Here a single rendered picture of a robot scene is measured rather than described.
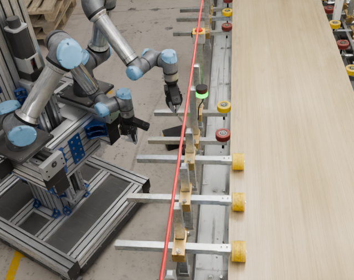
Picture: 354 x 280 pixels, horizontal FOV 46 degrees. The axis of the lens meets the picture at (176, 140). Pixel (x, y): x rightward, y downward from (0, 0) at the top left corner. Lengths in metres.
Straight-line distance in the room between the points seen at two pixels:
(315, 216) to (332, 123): 0.66
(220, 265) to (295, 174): 0.55
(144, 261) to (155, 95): 1.86
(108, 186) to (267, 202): 1.41
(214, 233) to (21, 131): 1.04
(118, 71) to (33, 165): 2.59
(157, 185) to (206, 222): 1.11
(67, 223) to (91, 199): 0.24
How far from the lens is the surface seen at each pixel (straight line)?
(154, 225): 2.98
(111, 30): 2.04
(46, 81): 1.90
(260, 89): 2.57
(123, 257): 2.87
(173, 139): 2.28
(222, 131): 2.24
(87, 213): 2.88
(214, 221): 2.19
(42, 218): 2.96
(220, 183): 2.36
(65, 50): 1.84
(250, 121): 2.31
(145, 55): 2.11
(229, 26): 3.26
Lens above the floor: 2.36
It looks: 41 degrees down
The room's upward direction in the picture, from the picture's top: 6 degrees counter-clockwise
